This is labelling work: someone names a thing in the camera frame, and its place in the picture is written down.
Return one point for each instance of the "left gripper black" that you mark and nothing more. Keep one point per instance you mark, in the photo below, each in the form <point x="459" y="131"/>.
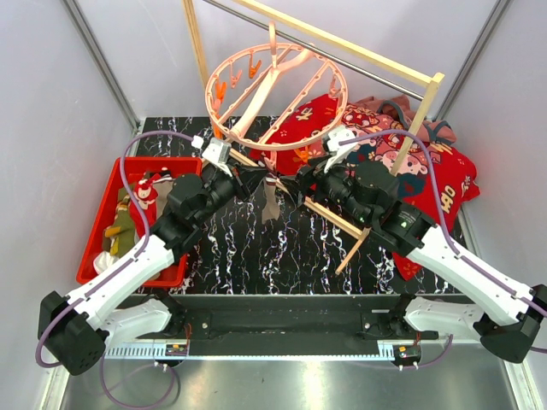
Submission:
<point x="246" y="181"/>

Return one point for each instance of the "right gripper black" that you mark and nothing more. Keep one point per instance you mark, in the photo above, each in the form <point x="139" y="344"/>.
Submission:
<point x="297" y="184"/>

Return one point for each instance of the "pink clip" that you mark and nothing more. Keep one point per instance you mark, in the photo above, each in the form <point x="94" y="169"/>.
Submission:
<point x="269" y="161"/>

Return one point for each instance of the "beige sock maroon striped cuff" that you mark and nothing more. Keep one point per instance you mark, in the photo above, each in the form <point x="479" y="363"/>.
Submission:
<point x="271" y="210"/>

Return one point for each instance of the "pink round clip hanger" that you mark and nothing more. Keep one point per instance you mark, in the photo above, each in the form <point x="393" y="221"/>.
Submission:
<point x="269" y="98"/>

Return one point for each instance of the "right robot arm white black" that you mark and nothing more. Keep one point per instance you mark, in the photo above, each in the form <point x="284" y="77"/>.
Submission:
<point x="504" y="315"/>

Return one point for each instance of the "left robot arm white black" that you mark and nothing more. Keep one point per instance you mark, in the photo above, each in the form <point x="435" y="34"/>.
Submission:
<point x="79" y="327"/>

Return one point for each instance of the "orange clip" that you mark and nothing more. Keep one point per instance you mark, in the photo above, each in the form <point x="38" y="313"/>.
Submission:
<point x="220" y="91"/>

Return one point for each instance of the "red cat pattern sock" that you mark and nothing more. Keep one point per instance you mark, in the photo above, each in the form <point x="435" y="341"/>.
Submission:
<point x="146" y="195"/>

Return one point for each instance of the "red plastic bin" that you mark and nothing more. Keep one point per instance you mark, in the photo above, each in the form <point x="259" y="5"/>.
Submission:
<point x="136" y="168"/>

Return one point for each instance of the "pink grey garment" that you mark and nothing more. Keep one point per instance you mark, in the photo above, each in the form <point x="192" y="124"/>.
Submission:
<point x="374" y="115"/>

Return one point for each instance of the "red cartoon patterned blanket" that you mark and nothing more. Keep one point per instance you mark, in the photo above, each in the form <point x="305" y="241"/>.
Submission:
<point x="434" y="177"/>

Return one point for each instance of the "olive green striped sock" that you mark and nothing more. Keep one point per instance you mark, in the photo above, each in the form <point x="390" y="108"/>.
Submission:
<point x="119" y="237"/>

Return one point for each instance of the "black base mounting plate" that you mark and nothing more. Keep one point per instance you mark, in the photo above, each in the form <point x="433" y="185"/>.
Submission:
<point x="214" y="316"/>

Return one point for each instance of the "white sock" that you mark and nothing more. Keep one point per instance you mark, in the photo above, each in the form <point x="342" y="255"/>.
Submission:
<point x="103" y="261"/>

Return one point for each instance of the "metal rack rod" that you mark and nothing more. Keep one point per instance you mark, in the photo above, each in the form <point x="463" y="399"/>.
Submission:
<point x="320" y="52"/>

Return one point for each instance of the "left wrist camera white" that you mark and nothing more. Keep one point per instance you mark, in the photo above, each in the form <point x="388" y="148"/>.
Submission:
<point x="215" y="151"/>

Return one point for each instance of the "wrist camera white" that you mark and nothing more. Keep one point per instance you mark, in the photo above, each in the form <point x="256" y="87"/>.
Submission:
<point x="338" y="143"/>
<point x="215" y="151"/>

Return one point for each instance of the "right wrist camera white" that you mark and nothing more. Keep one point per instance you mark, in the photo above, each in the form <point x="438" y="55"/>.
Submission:
<point x="338" y="143"/>

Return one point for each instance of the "wooden clothes rack frame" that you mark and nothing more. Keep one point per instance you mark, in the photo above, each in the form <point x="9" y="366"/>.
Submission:
<point x="327" y="209"/>

